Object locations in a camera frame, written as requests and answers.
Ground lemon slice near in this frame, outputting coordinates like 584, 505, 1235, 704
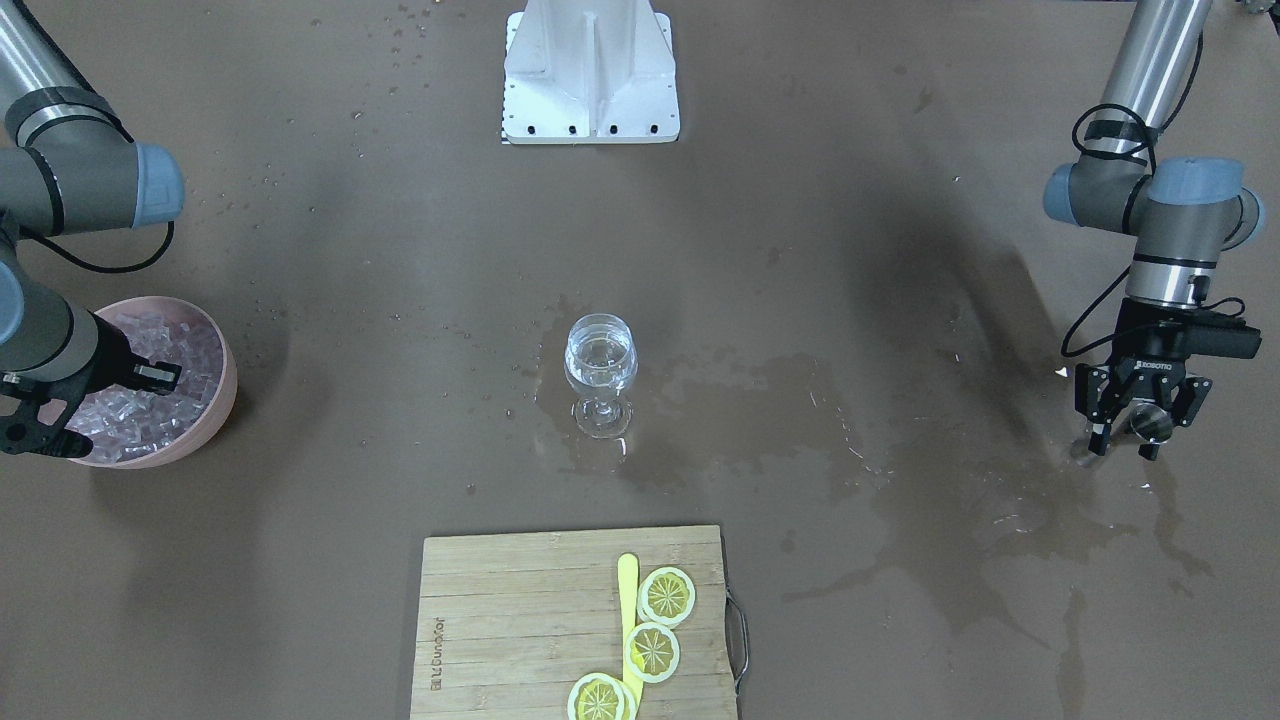
564, 673, 635, 720

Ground lemon slice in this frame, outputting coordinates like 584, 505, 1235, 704
622, 621, 682, 684
637, 566, 698, 628
564, 673, 635, 720

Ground lemon slice far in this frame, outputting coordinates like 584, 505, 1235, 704
637, 566, 698, 628

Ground pink bowl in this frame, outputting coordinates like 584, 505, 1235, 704
40, 296, 239, 470

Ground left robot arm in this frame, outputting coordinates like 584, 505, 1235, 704
1043, 1, 1266, 460

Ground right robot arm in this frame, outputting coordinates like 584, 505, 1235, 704
1, 1, 186, 459

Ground wine glass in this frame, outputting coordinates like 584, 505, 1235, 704
564, 313, 637, 439

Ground lemon slice middle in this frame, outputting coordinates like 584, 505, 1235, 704
622, 621, 682, 684

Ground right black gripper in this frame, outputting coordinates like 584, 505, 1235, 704
1, 310, 183, 459

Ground yellow plastic knife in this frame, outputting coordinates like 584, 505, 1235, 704
617, 553, 644, 719

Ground bamboo cutting board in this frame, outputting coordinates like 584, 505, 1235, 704
410, 525, 739, 719

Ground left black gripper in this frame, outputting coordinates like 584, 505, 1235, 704
1074, 299, 1213, 461

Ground steel jigger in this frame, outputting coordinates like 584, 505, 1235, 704
1125, 404, 1175, 445

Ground clear ice cubes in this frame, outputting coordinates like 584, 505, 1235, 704
61, 313, 223, 462

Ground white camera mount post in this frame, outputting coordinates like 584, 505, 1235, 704
500, 1, 681, 145

